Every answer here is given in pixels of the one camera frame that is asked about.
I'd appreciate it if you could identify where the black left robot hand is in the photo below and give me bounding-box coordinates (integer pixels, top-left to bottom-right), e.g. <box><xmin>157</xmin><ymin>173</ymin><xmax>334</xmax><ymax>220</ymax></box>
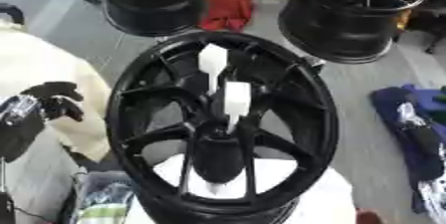
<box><xmin>19</xmin><ymin>81</ymin><xmax>88</xmax><ymax>123</ymax></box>

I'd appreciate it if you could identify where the black spoked wheel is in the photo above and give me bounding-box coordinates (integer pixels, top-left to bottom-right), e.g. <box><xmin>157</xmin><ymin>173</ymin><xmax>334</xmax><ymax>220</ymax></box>
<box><xmin>105</xmin><ymin>30</ymin><xmax>341</xmax><ymax>224</ymax></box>

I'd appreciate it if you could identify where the black wheel rim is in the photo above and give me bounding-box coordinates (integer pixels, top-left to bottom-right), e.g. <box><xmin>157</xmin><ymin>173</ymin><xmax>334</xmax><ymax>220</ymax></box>
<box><xmin>277</xmin><ymin>0</ymin><xmax>431</xmax><ymax>66</ymax></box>
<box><xmin>91</xmin><ymin>0</ymin><xmax>209</xmax><ymax>38</ymax></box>

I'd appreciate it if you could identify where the white pin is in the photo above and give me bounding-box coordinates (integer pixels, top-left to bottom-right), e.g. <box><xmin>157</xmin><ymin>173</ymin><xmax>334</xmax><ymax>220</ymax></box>
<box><xmin>196</xmin><ymin>43</ymin><xmax>230</xmax><ymax>97</ymax></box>
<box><xmin>221</xmin><ymin>81</ymin><xmax>253</xmax><ymax>134</ymax></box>

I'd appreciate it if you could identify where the white wheel stand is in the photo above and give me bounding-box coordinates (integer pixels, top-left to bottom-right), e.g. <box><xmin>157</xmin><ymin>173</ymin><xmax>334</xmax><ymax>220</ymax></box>
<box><xmin>123</xmin><ymin>153</ymin><xmax>359</xmax><ymax>224</ymax></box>

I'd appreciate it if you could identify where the person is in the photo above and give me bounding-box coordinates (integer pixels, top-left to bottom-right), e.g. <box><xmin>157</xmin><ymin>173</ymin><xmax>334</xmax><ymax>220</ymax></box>
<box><xmin>0</xmin><ymin>18</ymin><xmax>113</xmax><ymax>163</ymax></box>

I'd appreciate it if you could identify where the grey basket with items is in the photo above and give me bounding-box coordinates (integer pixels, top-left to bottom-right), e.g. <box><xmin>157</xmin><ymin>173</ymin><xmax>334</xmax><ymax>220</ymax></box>
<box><xmin>70</xmin><ymin>170</ymin><xmax>139</xmax><ymax>224</ymax></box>

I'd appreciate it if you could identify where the blue cloth bag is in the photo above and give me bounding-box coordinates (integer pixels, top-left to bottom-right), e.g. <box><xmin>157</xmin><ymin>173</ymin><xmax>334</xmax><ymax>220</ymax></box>
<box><xmin>369</xmin><ymin>83</ymin><xmax>446</xmax><ymax>224</ymax></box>

